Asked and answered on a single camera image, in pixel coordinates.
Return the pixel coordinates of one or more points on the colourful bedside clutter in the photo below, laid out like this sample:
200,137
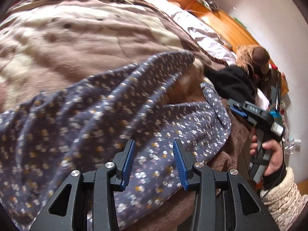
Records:
276,96

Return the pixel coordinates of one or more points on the brown plush toy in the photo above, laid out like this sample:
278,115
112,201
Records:
251,55

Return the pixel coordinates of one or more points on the brown and cream plush blanket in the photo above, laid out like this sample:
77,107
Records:
72,41

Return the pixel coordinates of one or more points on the blue floral pants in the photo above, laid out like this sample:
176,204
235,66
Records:
96,113

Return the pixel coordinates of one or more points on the person's right forearm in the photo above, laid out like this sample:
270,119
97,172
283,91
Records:
286,197

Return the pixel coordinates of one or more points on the black garment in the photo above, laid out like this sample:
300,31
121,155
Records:
231,81

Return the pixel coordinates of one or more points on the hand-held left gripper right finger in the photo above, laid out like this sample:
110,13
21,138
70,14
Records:
180,163

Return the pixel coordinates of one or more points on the pale lilac bedsheet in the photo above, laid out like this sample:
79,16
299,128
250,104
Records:
199,31

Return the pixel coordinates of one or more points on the person's right hand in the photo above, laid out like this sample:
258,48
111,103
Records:
274,156

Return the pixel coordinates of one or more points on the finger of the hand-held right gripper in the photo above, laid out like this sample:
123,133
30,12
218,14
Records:
238,109

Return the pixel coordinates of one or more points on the white cloth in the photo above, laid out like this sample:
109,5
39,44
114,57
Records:
262,99

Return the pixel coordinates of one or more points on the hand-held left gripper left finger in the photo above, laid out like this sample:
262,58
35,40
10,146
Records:
128,163

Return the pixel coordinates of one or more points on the white wall socket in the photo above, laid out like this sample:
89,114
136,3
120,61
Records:
297,144

